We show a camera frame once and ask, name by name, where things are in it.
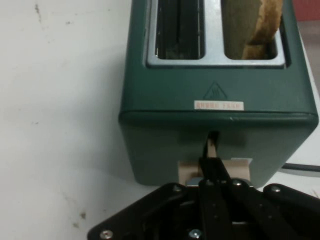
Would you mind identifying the beige toaster lever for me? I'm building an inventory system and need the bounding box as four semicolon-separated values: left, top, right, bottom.
177;130;254;187

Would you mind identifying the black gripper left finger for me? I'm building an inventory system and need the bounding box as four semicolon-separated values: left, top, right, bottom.
86;156;226;240

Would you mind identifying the toasted bread slice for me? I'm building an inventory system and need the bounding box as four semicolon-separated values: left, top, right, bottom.
222;0;285;61

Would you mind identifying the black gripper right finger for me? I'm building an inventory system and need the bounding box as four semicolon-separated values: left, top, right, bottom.
214;157;320;240

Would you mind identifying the black toaster power cable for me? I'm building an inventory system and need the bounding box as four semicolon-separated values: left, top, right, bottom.
281;162;320;173

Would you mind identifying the dark green two-slot toaster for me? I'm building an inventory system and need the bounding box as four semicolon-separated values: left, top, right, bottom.
118;0;320;189

